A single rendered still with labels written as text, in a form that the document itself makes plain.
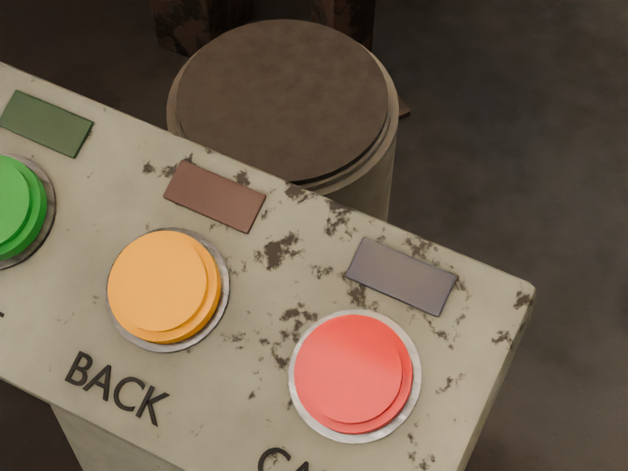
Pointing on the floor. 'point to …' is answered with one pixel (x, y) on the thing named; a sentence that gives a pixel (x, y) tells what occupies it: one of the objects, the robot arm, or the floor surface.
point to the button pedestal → (230, 316)
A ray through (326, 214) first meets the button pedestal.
